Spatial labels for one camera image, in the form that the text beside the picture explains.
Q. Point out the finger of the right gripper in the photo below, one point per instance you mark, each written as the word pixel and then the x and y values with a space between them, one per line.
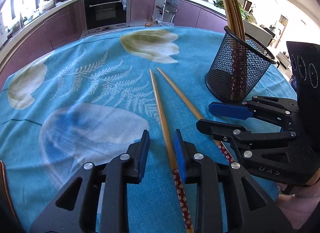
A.
pixel 219 130
pixel 232 110

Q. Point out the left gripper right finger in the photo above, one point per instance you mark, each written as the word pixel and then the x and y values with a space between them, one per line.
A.
pixel 229 199

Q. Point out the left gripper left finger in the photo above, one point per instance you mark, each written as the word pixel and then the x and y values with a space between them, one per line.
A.
pixel 96 189

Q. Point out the wooden chopstick red end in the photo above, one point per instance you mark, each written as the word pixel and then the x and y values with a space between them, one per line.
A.
pixel 171 158
pixel 219 144
pixel 237 7

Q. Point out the pink right sleeve forearm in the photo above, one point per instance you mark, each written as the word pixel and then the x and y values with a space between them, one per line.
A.
pixel 299 208

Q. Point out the purple kitchen cabinets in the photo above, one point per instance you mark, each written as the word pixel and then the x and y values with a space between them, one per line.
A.
pixel 66 23

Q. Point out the person's right hand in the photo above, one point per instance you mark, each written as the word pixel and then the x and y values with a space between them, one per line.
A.
pixel 292 190

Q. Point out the black mesh utensil holder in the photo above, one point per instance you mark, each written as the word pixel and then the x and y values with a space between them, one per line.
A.
pixel 218 77

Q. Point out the blue floral tablecloth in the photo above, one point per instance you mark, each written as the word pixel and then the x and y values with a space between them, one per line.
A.
pixel 91 99

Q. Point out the green leafy vegetables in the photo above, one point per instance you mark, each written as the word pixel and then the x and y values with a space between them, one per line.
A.
pixel 245 15

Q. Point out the black built-in oven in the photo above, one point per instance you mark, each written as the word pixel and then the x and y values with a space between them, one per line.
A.
pixel 100 13

